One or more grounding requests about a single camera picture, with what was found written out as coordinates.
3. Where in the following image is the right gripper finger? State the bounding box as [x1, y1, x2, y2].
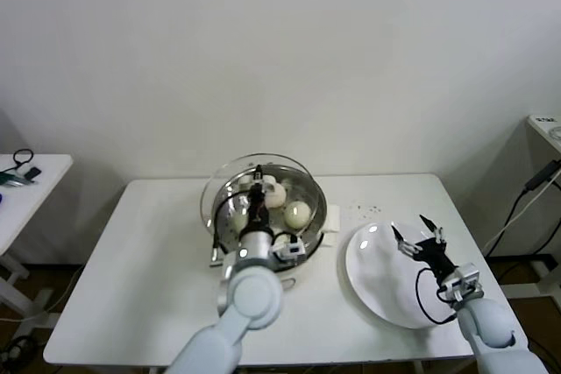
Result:
[419, 215, 446, 243]
[389, 223, 422, 257]

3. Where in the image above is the white round plate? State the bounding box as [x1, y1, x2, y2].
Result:
[344, 221, 460, 330]

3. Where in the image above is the glass lid with white handle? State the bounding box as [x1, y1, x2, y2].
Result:
[200, 153, 317, 257]

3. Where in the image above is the white side table with label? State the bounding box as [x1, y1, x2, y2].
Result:
[499, 114, 561, 300]

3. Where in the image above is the white side table with laptop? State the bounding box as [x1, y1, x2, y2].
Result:
[0, 153, 74, 318]

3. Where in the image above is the thin black hanging cable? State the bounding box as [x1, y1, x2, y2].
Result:
[490, 196, 561, 258]

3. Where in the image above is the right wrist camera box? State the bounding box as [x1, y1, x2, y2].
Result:
[437, 262, 483, 303]

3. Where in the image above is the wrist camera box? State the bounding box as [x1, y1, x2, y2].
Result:
[271, 236, 306, 261]
[437, 262, 483, 303]

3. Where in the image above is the black power adapter cable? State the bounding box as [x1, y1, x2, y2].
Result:
[484, 161, 561, 258]

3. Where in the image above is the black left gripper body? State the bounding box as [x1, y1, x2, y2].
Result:
[245, 185, 271, 235]

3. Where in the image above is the black floor cable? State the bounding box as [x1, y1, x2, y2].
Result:
[0, 334, 40, 366]

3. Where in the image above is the white electric cooker base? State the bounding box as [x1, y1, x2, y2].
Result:
[218, 233, 337, 292]

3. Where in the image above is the white hanging cable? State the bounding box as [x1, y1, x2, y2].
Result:
[484, 176, 561, 255]

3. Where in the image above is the stainless steel steamer basket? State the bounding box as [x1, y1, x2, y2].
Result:
[209, 163, 342, 261]

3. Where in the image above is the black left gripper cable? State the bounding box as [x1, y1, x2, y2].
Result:
[209, 192, 253, 268]

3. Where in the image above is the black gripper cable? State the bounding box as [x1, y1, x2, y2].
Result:
[414, 266, 459, 325]
[209, 192, 253, 268]

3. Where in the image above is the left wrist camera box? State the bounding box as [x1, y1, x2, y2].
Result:
[271, 236, 306, 261]

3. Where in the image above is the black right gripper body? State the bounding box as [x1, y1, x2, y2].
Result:
[411, 236, 459, 283]

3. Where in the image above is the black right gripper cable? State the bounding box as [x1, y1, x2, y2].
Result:
[414, 266, 459, 325]

